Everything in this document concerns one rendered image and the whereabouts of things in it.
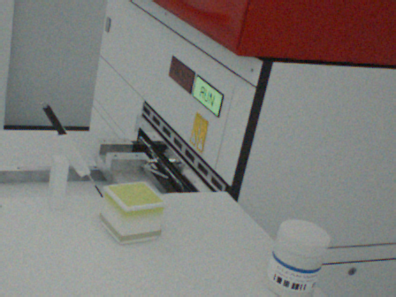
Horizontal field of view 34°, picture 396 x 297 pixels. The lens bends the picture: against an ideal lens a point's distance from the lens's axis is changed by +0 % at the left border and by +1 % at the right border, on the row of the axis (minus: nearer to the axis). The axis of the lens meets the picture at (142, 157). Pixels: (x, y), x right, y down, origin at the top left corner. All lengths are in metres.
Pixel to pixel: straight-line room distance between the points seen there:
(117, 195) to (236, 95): 0.34
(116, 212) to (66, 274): 0.13
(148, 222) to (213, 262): 0.11
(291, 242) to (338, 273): 0.60
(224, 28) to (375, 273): 0.71
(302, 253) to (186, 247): 0.19
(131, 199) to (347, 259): 0.66
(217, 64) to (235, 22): 0.16
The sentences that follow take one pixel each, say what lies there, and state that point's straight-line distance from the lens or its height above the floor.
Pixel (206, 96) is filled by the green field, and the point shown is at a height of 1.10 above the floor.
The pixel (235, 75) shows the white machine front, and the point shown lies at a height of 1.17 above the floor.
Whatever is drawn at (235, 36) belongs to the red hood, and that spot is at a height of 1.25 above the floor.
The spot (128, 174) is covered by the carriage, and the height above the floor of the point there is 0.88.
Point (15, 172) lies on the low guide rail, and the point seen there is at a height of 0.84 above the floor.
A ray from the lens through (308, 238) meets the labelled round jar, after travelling 0.93.
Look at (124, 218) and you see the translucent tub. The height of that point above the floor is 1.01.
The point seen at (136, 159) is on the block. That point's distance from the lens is 1.42.
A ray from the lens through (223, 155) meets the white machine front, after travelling 1.24.
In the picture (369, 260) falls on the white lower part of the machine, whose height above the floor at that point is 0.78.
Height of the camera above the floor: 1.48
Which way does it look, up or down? 24 degrees down
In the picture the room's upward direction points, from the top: 10 degrees clockwise
